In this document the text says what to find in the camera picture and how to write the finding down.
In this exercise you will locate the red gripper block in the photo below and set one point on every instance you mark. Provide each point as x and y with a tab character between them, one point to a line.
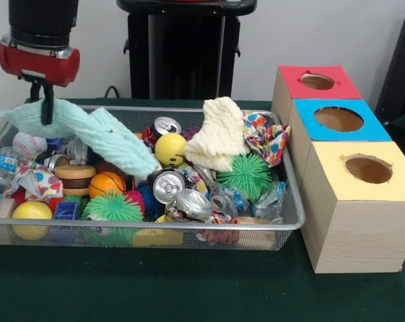
37	64

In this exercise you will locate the mint green cloth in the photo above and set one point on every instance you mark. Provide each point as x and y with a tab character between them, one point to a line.
108	141

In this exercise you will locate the cream yellow cloth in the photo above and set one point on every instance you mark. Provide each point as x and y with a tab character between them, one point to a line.
219	134

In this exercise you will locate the polka dot colourful cloth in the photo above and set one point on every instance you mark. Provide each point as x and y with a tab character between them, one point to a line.
268	137

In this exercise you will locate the clear shallow mesh bin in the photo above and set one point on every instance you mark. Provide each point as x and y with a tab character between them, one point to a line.
286	181

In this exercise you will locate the wooden box with three holes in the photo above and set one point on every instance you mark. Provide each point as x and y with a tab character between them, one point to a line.
350	228

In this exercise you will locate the white baseball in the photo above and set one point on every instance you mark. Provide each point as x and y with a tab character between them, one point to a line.
29	144

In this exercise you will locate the burger toy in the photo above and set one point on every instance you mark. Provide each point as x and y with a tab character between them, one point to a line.
75	180

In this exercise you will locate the orange basketball toy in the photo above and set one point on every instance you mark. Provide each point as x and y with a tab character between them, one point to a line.
107	184

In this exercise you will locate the plain yellow ball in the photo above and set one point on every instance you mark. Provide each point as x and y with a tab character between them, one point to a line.
31	216

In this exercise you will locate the red can with silver top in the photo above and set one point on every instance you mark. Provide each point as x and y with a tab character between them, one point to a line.
163	127

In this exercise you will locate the yellow smiley ball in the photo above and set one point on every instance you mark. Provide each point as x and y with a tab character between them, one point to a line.
170	149

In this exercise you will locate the silver can with dark rim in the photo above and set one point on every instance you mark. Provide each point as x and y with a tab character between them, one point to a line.
168	186

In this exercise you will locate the crushed silver can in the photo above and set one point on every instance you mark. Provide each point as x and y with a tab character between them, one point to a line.
192	203

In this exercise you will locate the large green spiky ball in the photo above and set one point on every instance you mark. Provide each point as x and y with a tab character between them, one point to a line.
244	176

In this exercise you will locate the black chair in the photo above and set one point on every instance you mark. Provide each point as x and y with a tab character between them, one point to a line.
400	74

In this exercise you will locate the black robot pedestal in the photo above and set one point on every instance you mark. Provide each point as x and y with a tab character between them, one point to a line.
182	54

